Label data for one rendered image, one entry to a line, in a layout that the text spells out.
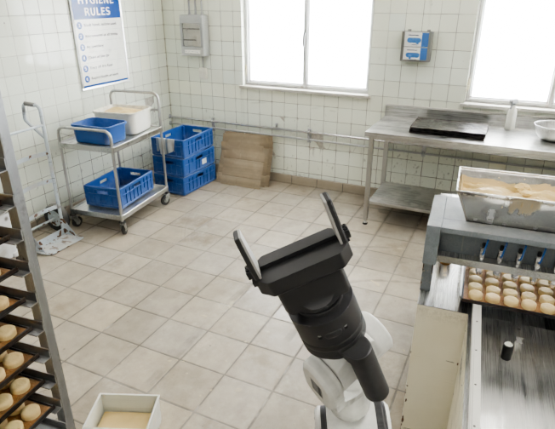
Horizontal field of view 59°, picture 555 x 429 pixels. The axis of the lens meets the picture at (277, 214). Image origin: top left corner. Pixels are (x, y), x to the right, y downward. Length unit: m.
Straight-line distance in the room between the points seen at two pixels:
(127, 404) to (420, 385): 1.41
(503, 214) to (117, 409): 2.00
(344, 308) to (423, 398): 1.73
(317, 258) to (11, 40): 4.26
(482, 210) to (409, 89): 3.18
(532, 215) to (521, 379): 0.55
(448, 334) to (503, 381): 0.40
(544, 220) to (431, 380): 0.81
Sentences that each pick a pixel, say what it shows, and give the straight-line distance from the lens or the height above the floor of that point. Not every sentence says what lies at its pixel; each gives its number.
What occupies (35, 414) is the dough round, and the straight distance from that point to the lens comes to 1.63.
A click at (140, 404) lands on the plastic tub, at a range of 2.70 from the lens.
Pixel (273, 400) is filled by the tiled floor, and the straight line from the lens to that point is 2.78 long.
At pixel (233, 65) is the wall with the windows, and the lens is 5.64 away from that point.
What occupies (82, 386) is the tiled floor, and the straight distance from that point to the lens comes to 3.05.
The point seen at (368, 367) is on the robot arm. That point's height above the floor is 1.52.
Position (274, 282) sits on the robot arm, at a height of 1.64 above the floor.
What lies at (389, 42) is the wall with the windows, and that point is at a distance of 4.99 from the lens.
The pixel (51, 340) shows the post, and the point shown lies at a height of 1.09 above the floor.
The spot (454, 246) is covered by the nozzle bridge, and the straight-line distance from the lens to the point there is 2.01.
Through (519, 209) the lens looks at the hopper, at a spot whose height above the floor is 1.27.
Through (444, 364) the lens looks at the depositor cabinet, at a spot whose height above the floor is 0.58.
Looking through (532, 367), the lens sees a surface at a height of 0.84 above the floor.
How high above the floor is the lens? 1.94
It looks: 24 degrees down
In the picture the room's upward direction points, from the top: straight up
